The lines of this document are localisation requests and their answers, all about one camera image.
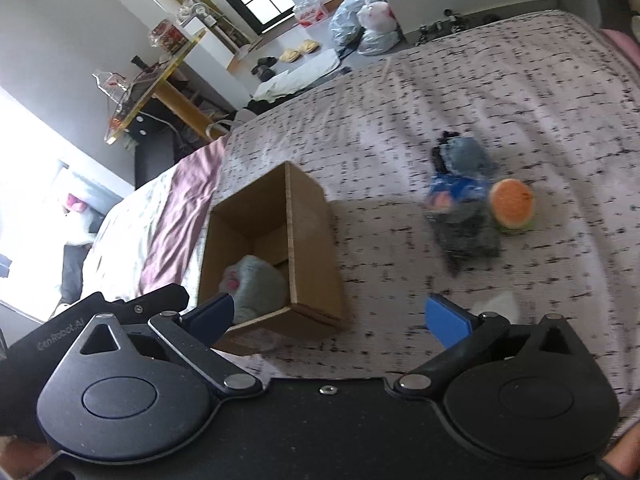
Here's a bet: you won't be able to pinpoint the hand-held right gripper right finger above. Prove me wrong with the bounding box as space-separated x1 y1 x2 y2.
394 295 588 396

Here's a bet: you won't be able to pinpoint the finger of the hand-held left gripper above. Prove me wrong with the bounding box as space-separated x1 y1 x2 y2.
112 283 191 327

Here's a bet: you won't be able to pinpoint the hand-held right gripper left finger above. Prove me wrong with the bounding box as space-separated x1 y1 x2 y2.
75 292 263 398

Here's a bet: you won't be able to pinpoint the grey pink plush toy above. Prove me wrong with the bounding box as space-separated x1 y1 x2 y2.
219 255 291 325

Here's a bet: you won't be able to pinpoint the dark patterned cloth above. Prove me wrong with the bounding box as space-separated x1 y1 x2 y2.
425 207 502 277

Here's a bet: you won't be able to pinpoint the brown cardboard box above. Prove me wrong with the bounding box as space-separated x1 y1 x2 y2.
197 161 347 356

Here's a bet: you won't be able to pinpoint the dark blue soft toy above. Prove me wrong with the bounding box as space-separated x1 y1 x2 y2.
424 172 491 215

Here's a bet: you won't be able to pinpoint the burger plush toy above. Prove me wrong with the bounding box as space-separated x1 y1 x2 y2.
489 179 535 233

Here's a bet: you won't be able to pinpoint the light blue plush toy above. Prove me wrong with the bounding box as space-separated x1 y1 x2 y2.
442 134 493 181

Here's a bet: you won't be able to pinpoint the black soft item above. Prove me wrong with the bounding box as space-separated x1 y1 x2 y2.
431 131 453 172

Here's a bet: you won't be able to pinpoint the white duvet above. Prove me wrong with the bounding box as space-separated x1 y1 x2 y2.
82 167 178 307

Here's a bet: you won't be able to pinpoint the mauve satin cover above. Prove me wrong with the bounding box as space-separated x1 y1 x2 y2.
139 137 227 302

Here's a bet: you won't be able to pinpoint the black case under table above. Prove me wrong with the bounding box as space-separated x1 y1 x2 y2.
132 97 221 191

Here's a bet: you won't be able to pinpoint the round yellow-edged table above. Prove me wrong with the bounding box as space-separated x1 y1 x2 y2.
104 27 232 147

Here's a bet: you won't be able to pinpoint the dash-printed bed blanket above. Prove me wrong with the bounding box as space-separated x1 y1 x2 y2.
215 10 640 398

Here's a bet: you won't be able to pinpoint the white floor mat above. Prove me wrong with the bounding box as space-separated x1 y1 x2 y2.
252 50 342 102

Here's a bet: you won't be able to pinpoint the white kitchen cabinet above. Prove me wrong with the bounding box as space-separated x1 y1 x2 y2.
192 20 251 68

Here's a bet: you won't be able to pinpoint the clear snack jar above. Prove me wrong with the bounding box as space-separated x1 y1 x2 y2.
149 19 188 53

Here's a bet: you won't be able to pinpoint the pale plastic bag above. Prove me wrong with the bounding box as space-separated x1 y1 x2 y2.
357 30 402 56

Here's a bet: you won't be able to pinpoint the pile of dark shoes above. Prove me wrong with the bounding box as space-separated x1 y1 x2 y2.
417 7 468 43

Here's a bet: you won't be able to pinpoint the white red-printed plastic bag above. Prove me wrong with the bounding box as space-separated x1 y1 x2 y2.
357 2 401 36

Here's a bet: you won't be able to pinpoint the shrink-wrapped water bottle pack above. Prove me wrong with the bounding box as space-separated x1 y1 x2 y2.
292 0 328 27

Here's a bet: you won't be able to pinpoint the white plastic bags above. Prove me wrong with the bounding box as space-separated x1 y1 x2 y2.
329 0 372 43

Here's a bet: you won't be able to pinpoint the pink bed sheet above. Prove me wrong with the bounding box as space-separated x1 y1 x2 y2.
597 27 640 92

